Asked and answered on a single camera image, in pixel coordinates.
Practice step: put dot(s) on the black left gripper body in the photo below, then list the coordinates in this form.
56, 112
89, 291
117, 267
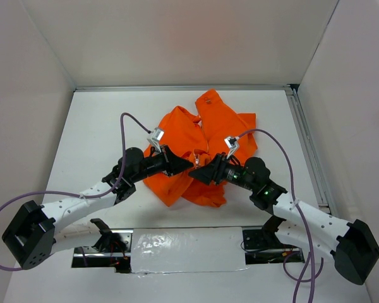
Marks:
154, 165

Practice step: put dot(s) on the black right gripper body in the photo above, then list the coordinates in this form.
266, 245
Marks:
234, 174

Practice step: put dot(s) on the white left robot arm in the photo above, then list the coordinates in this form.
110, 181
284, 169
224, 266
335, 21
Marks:
38, 231

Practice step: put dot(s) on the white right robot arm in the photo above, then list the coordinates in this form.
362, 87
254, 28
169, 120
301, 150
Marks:
350, 245

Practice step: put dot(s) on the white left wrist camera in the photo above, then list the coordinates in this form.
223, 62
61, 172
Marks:
154, 138

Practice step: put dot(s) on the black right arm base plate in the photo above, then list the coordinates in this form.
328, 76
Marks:
262, 247

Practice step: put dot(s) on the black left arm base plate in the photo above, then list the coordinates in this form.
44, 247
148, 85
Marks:
114, 252

